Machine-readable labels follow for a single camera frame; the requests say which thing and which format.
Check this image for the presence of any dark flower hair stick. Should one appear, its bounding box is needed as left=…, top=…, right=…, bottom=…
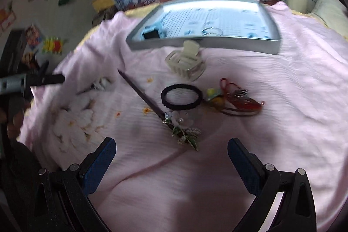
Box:
left=118, top=69, right=203, bottom=151

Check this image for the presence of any red string bracelet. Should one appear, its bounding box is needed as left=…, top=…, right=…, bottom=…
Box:
left=219, top=78, right=265, bottom=113

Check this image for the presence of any black hair tie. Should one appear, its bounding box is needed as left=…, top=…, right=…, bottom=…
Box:
left=160, top=83, right=204, bottom=111

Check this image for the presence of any beige hair claw clip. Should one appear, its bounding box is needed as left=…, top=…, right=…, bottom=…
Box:
left=165, top=40, right=205, bottom=81

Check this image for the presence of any pink bed blanket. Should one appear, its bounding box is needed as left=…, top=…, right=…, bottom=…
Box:
left=19, top=3, right=347, bottom=231

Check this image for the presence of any grey bag on floor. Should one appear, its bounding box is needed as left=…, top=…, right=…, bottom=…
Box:
left=91, top=5, right=119, bottom=27

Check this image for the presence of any yellow wooden box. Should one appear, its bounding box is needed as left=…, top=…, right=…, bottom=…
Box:
left=91, top=0, right=115, bottom=12

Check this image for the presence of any light blue smart watch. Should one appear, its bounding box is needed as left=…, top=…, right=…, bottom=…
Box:
left=141, top=25, right=166, bottom=39

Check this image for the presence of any grey shallow tray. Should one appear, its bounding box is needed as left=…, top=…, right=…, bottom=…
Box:
left=126, top=0, right=281, bottom=55

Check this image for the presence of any white pillow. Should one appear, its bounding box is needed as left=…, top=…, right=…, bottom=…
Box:
left=310, top=0, right=348, bottom=39

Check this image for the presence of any yellow cartoon wall sticker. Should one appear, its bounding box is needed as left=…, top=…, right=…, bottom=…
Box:
left=41, top=37, right=66, bottom=55

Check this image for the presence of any anime wall poster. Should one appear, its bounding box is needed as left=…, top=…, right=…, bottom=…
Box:
left=25, top=25, right=43, bottom=50

